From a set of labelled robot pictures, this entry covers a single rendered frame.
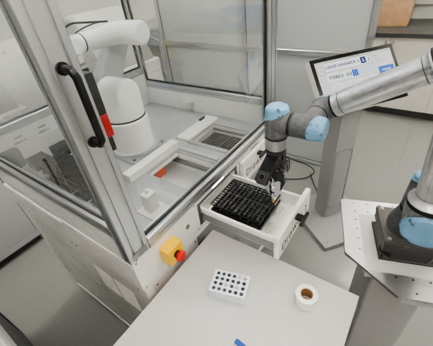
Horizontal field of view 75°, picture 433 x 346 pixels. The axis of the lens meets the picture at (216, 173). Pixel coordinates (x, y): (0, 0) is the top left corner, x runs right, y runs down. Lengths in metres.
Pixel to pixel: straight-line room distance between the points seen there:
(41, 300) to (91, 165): 1.72
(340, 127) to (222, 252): 1.09
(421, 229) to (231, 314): 0.60
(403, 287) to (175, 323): 0.74
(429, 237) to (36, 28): 1.02
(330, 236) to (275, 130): 1.40
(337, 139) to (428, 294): 1.03
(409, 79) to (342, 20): 1.52
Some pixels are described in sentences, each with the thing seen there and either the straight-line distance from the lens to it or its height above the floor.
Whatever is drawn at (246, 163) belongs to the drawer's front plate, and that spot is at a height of 0.91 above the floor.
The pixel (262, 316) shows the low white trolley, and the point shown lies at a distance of 1.01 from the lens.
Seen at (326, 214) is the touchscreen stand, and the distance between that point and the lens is 2.31.
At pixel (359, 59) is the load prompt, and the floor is 1.16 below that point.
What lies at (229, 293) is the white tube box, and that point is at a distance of 1.01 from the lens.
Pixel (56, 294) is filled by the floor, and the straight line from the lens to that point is 2.33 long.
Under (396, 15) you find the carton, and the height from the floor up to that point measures 1.01.
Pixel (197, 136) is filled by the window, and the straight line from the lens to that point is 1.01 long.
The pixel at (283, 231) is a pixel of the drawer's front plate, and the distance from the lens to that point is 0.99.
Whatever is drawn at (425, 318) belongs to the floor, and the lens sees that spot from 2.07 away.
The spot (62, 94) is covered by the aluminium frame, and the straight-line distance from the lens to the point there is 0.67.
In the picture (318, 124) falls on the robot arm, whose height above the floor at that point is 1.26.
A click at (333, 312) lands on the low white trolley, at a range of 1.04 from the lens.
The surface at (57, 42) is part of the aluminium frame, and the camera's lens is 0.66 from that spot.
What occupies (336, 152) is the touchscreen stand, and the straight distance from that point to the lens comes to 1.95.
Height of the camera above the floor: 1.67
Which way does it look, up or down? 37 degrees down
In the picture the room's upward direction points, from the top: 8 degrees counter-clockwise
